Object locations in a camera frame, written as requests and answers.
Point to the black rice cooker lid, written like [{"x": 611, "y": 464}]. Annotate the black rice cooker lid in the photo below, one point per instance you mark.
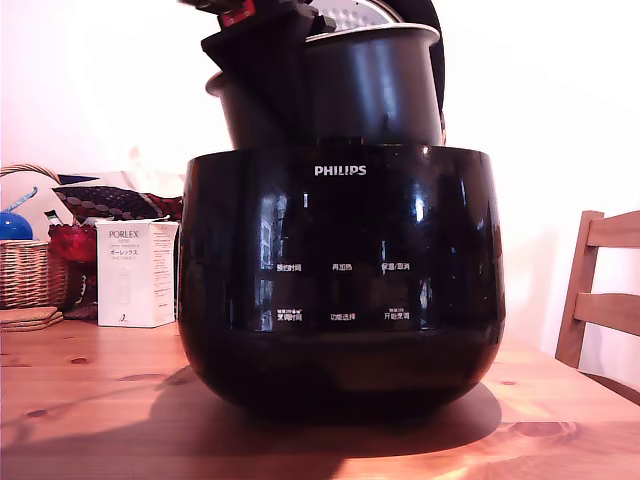
[{"x": 435, "y": 65}]

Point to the black cooking pot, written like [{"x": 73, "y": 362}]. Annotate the black cooking pot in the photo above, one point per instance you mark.
[{"x": 370, "y": 90}]

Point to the white Porlex box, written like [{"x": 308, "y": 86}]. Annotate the white Porlex box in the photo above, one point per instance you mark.
[{"x": 130, "y": 272}]

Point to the black Philips rice cooker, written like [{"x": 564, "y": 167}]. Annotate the black Philips rice cooker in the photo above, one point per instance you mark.
[{"x": 345, "y": 240}]

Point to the blue striped stick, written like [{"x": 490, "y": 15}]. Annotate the blue striped stick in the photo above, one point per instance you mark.
[{"x": 21, "y": 199}]

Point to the blue ball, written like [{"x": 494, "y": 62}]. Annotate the blue ball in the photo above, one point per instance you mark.
[{"x": 14, "y": 227}]

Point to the woven wicker basket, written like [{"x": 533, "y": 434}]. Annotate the woven wicker basket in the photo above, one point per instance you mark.
[{"x": 24, "y": 275}]

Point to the wooden chair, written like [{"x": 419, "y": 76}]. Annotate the wooden chair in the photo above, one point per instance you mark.
[{"x": 600, "y": 305}]

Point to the red glass bowl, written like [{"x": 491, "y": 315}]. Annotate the red glass bowl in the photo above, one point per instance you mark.
[{"x": 71, "y": 242}]

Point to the stack of cork coasters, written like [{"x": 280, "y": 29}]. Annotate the stack of cork coasters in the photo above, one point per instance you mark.
[{"x": 29, "y": 318}]

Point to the dark patterned cushion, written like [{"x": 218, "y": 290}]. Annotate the dark patterned cushion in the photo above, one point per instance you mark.
[{"x": 107, "y": 200}]

